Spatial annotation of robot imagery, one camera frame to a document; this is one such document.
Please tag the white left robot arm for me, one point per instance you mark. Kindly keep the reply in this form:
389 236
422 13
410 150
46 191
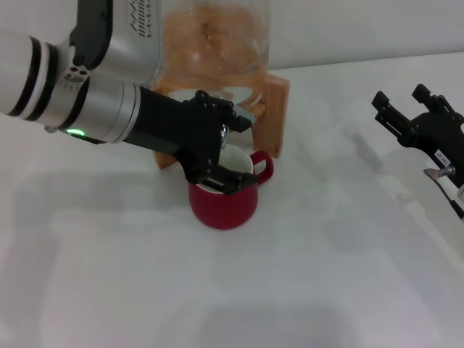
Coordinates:
54 94

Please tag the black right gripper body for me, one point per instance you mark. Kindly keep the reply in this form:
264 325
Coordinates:
442 137

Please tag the wooden dispenser stand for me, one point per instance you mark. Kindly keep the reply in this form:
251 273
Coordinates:
275 119

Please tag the red cup with white inside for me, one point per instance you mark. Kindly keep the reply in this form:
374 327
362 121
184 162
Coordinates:
224 214

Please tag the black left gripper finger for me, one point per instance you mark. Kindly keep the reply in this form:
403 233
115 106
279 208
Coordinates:
224 110
224 179

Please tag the chrome faucet with lever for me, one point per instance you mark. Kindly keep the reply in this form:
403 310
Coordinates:
224 136

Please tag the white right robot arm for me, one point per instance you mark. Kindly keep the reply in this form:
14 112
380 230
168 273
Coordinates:
461 192

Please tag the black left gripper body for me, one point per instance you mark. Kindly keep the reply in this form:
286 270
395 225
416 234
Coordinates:
174 127

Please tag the clear glass water dispenser jar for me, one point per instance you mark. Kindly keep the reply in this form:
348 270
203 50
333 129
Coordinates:
217 43

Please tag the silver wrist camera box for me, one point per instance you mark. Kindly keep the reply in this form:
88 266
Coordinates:
127 32

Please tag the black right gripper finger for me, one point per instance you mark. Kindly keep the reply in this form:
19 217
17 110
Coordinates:
395 119
436 103

